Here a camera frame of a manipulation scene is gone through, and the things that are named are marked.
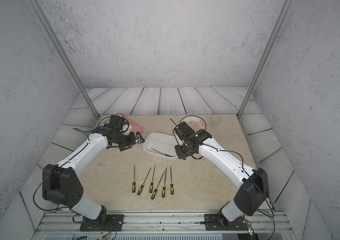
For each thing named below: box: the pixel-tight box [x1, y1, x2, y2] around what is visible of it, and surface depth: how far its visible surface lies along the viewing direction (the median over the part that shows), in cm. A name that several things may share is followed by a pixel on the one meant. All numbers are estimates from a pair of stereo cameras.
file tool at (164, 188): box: [162, 167, 167, 198], surface depth 84 cm
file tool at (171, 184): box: [170, 165, 174, 195], surface depth 85 cm
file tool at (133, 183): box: [132, 164, 136, 193], surface depth 86 cm
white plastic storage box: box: [143, 132, 178, 161], surface depth 104 cm
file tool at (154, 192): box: [151, 171, 165, 200], surface depth 84 cm
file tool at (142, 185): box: [137, 167, 152, 196], surface depth 85 cm
